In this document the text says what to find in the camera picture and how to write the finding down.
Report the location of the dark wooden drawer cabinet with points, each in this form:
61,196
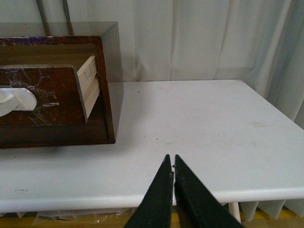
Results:
63,42

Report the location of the white curtain backdrop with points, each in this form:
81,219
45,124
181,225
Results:
260,42

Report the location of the white table leg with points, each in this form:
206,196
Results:
234,210

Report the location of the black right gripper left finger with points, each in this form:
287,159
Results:
155,209

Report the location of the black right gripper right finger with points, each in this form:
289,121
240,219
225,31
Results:
196,206

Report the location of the white drawer handle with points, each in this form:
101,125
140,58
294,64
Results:
16,99

